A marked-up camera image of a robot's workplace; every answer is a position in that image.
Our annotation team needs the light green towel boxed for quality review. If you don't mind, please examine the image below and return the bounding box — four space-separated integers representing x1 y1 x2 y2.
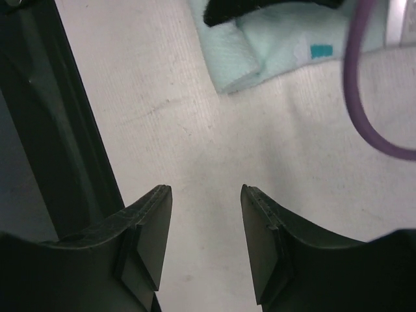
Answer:
187 0 391 96

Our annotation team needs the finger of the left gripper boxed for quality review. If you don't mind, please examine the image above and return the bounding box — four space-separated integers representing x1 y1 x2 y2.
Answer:
203 0 344 27

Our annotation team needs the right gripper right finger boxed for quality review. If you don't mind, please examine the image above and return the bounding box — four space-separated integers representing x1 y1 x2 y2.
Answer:
240 185 415 311

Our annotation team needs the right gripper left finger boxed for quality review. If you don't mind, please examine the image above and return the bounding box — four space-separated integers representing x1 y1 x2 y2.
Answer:
1 185 172 311

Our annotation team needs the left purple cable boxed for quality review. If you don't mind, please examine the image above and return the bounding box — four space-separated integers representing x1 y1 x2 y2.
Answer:
343 0 416 162

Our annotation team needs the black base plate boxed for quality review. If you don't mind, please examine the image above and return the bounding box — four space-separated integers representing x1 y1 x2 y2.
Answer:
1 1 124 238

